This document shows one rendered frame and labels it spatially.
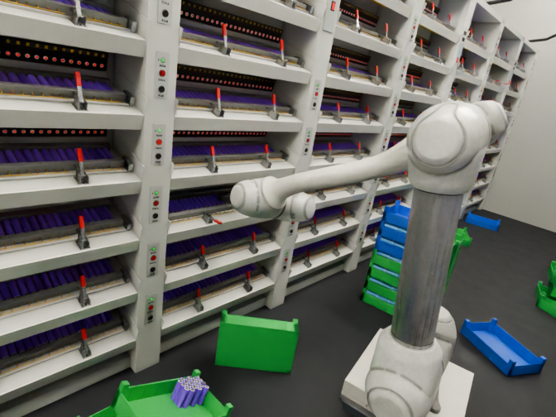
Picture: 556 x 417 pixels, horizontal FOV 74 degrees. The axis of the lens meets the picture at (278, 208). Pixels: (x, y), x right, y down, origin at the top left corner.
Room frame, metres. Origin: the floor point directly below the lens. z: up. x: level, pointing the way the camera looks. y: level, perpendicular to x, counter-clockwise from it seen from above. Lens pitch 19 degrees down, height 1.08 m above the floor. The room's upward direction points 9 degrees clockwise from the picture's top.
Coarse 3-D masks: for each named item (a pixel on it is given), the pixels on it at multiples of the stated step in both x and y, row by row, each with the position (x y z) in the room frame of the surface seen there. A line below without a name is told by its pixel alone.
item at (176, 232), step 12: (216, 216) 1.31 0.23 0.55; (228, 216) 1.34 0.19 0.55; (240, 216) 1.37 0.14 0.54; (168, 228) 1.11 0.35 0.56; (180, 228) 1.17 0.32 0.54; (192, 228) 1.19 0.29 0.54; (204, 228) 1.23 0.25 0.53; (216, 228) 1.28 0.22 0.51; (228, 228) 1.33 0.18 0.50; (168, 240) 1.13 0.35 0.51; (180, 240) 1.17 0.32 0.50
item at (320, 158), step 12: (324, 132) 1.98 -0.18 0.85; (336, 132) 2.06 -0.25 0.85; (348, 132) 2.15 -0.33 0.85; (324, 144) 1.95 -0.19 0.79; (336, 144) 2.03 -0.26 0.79; (348, 144) 2.10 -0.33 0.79; (360, 144) 2.18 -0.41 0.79; (312, 156) 1.64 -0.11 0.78; (324, 156) 1.83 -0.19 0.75; (336, 156) 1.88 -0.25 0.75; (348, 156) 1.97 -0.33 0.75; (360, 156) 1.98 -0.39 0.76; (312, 168) 1.67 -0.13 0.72
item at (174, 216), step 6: (228, 204) 1.38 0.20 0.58; (192, 210) 1.25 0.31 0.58; (198, 210) 1.27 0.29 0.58; (204, 210) 1.28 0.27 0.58; (210, 210) 1.30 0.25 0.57; (216, 210) 1.32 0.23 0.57; (222, 210) 1.35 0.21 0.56; (228, 210) 1.36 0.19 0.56; (168, 216) 1.17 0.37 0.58; (174, 216) 1.18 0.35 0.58; (180, 216) 1.21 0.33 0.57; (186, 216) 1.23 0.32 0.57; (192, 216) 1.24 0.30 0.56; (198, 216) 1.25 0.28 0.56
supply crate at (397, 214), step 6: (396, 204) 1.95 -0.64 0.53; (384, 210) 1.80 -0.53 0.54; (390, 210) 1.88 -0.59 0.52; (396, 210) 1.94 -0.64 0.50; (402, 210) 1.94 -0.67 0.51; (408, 210) 1.93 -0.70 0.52; (384, 216) 1.79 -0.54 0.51; (390, 216) 1.78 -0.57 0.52; (396, 216) 1.76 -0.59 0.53; (402, 216) 1.92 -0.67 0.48; (390, 222) 1.77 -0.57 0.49; (396, 222) 1.76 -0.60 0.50; (402, 222) 1.74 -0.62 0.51; (408, 222) 1.73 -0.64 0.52
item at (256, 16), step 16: (112, 0) 1.17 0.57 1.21; (192, 0) 1.37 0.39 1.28; (208, 0) 1.42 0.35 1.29; (352, 0) 2.05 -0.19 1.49; (368, 0) 2.15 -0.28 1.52; (240, 16) 1.53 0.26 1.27; (256, 16) 1.59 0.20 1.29; (352, 48) 2.11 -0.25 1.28; (112, 64) 1.17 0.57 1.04; (112, 80) 1.17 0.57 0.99; (112, 144) 1.17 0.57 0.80; (32, 208) 1.00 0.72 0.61
